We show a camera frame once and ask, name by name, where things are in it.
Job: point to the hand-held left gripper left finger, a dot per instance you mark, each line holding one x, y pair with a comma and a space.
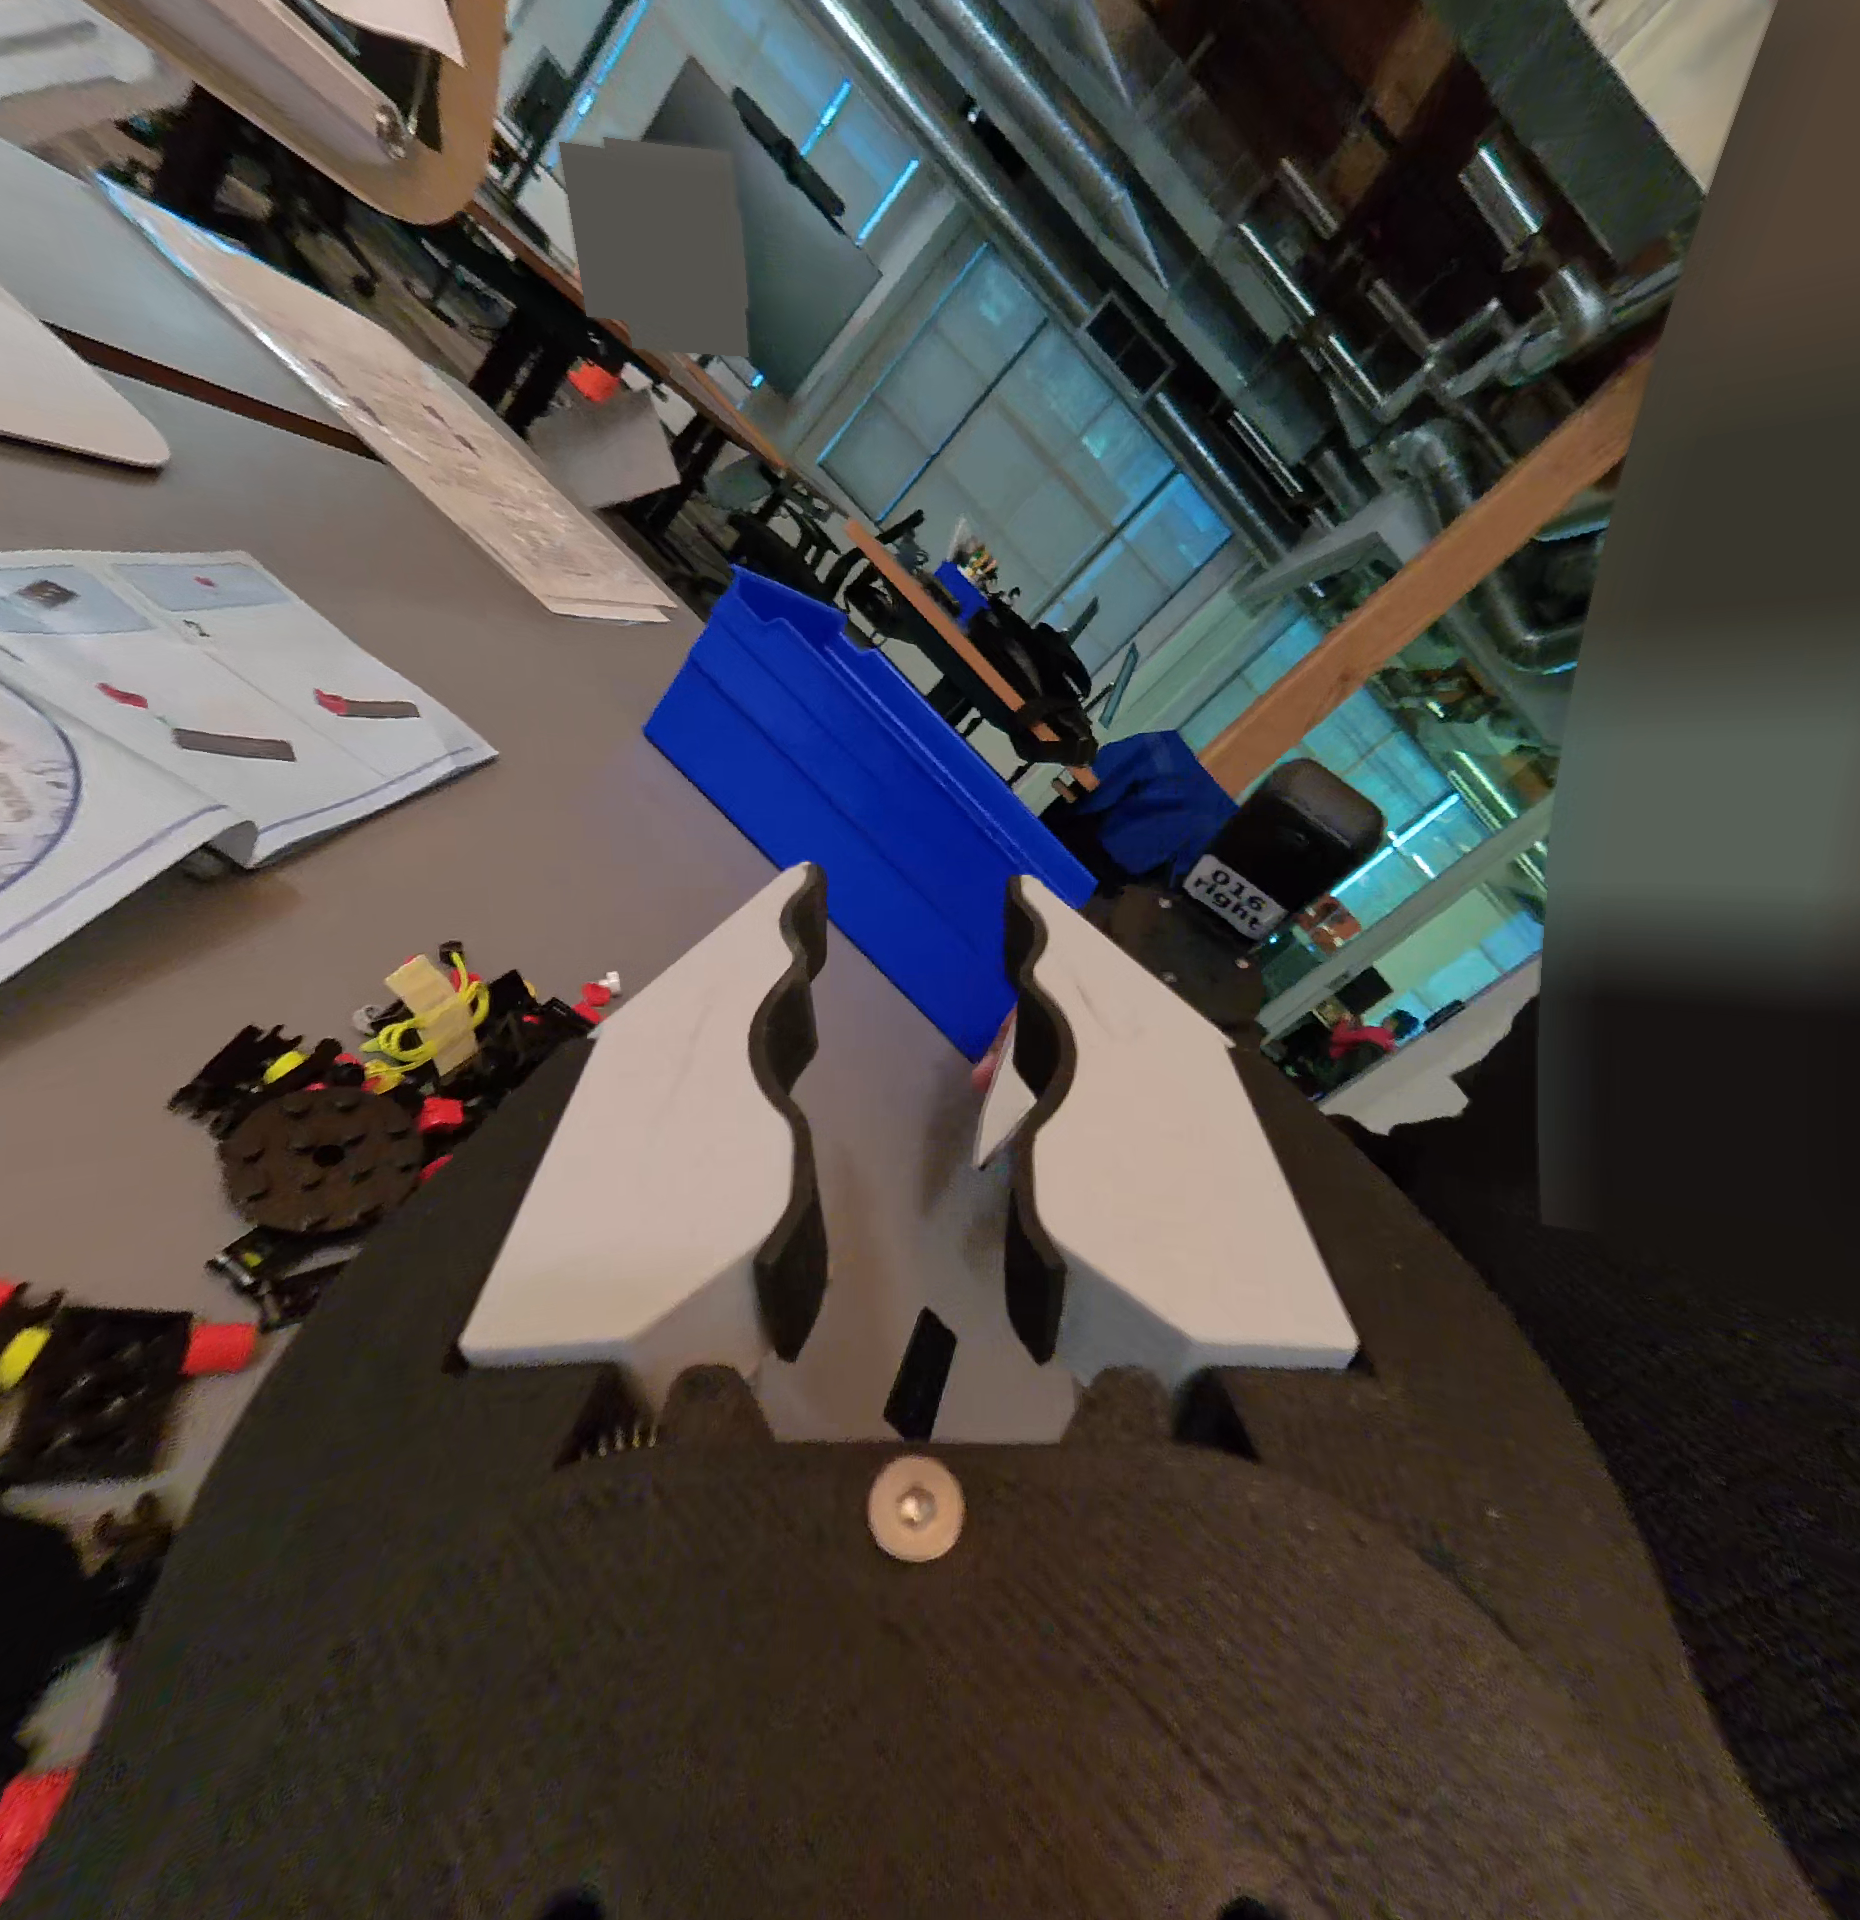
644, 1168

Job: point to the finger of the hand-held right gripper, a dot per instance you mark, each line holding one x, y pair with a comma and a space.
1001, 1121

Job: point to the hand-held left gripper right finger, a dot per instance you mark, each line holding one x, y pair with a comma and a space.
1184, 1199

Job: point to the pile of small lego pieces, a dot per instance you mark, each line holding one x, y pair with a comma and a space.
420, 1033

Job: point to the long black lego plate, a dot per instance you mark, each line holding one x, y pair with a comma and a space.
922, 1373

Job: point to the black round lego plate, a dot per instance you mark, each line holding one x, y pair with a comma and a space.
323, 1153

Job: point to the blue plastic bin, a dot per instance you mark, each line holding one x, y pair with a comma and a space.
809, 735

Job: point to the light blue instruction booklet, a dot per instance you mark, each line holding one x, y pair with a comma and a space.
269, 660

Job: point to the clear plastic bag with sheet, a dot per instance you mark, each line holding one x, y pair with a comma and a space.
464, 479

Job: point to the grey monitor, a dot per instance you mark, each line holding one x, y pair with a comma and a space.
809, 284

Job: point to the white folding stand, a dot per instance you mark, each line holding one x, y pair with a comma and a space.
60, 405

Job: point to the white paper sheet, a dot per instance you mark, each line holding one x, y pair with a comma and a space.
405, 21

